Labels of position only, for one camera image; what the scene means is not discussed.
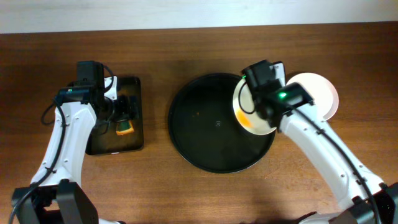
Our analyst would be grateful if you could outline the white plate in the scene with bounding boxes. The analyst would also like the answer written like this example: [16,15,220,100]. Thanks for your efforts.
[287,72,339,120]
[232,78,276,136]

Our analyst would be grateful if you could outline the rectangular black tray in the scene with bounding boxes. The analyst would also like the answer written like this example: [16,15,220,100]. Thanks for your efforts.
[86,77,144,156]

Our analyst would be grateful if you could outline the round black tray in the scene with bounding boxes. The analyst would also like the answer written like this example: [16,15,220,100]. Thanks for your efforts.
[168,73,275,174]

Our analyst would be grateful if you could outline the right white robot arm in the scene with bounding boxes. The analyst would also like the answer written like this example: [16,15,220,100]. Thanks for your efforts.
[233,60,397,223]

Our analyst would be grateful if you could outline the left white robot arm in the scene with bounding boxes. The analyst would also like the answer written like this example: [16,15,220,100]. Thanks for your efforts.
[9,61,144,223]

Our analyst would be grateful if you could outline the orange green scrub sponge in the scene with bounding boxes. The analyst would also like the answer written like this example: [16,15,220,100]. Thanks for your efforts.
[116,120,134,136]

